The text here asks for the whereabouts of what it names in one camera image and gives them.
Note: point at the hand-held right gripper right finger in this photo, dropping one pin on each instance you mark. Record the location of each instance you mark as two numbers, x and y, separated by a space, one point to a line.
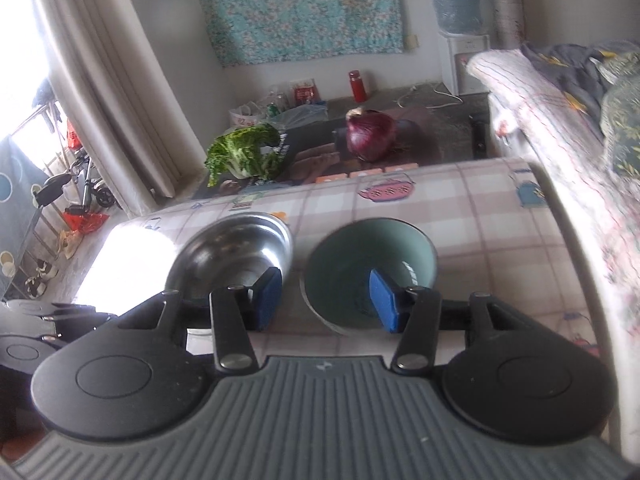
384 305

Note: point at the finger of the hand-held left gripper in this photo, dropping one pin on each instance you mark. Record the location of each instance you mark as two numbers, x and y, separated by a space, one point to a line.
90 317

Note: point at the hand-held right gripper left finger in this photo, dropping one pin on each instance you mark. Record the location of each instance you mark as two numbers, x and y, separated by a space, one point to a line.
266 300

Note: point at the teal ceramic bowl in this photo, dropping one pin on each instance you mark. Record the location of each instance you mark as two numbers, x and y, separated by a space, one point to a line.
345 275

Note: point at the stainless steel bowl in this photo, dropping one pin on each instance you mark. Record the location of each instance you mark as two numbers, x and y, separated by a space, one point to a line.
235 255

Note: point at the black and white shoes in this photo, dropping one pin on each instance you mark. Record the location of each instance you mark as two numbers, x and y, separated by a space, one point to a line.
37 280

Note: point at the red plastic bag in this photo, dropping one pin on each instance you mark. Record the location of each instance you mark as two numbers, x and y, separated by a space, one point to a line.
85 221

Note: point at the plaid printed tablecloth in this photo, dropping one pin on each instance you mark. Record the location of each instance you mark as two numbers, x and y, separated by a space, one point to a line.
475 240

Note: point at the black padded seat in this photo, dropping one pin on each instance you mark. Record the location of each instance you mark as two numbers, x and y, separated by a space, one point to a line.
52 187

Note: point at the green leafy cabbage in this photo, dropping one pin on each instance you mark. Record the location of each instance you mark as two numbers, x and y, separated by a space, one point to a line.
245 155

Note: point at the red onion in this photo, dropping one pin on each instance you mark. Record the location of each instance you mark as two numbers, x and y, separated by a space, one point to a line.
371 135

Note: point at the white plastic bag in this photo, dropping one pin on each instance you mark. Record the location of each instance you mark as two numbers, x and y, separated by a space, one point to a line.
247 117

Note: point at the black cutting board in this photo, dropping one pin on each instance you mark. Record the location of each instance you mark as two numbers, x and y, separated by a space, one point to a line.
440 130

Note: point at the red snack packet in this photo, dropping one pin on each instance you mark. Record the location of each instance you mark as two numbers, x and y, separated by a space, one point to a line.
304 92

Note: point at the red bottle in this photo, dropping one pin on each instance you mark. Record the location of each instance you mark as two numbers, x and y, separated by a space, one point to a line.
358 86

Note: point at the white striped quilt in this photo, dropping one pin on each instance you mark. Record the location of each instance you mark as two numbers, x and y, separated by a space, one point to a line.
550 150

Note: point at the beige curtain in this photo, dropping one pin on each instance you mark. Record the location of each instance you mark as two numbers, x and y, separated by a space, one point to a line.
110 85

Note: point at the white water dispenser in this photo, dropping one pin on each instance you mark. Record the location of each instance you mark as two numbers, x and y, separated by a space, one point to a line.
462 62

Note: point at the grey printed blanket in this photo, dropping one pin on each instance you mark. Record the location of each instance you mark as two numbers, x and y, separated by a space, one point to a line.
565 72

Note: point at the green floral pillow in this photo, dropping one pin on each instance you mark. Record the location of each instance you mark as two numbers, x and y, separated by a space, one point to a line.
622 130

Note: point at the floral paper roll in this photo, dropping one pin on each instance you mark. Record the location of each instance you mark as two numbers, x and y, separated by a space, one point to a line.
507 5

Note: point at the teal floral wall cloth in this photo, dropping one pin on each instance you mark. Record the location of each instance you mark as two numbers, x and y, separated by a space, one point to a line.
300 10

